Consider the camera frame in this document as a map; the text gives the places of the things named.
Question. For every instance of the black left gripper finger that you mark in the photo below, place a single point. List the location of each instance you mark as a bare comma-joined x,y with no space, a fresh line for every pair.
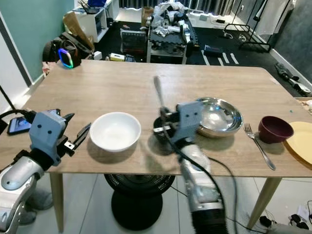
83,135
69,117

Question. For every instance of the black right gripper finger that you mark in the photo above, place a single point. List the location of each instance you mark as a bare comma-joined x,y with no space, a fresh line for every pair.
165,115
162,129

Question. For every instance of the silver spoon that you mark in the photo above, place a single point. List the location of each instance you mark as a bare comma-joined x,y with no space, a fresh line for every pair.
158,90

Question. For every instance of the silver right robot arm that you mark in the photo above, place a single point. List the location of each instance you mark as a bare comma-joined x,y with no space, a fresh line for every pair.
200,190

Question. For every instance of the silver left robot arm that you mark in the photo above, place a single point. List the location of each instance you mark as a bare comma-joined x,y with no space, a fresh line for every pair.
19,180

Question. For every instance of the white bowl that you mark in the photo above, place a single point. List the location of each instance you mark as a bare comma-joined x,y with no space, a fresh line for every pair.
115,131

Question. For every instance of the stainless steel bowl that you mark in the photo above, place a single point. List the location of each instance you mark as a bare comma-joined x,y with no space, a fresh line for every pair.
222,117

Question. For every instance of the black smartphone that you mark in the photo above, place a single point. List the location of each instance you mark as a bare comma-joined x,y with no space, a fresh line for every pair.
19,126

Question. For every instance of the wooden table leg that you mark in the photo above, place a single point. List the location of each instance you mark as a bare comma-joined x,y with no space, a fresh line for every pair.
264,202
57,202

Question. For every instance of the black speaker with rainbow light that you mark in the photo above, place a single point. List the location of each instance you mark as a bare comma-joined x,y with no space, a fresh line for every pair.
66,58

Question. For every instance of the grey slipper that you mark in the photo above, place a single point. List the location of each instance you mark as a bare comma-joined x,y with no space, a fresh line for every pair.
38,204

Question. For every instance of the black bag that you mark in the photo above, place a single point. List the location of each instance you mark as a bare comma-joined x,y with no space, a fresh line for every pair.
51,51

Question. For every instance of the yellow and white box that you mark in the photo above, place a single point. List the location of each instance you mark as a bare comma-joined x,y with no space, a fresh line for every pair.
117,57

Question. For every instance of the black floor fan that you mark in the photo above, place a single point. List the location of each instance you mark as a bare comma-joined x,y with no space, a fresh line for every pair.
139,202

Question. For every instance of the black crate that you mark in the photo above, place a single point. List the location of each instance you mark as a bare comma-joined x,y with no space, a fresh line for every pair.
133,41

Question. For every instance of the blue flat box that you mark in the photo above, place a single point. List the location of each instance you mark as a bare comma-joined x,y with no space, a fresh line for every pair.
213,49

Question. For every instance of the cart with robot parts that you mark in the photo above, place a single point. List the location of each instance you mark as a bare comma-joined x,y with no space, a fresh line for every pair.
170,29

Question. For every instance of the brown cardboard sheet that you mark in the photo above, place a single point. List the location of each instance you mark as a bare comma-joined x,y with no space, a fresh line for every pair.
77,29

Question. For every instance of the low white shelf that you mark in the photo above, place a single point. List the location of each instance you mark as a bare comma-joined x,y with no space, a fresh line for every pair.
96,19

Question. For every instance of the black metal rack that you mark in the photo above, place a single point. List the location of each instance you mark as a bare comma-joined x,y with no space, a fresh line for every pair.
248,38

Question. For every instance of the black power strip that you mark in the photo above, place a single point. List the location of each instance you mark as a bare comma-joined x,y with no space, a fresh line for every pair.
295,80

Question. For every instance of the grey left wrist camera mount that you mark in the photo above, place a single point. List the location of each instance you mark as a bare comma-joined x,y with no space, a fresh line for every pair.
48,131

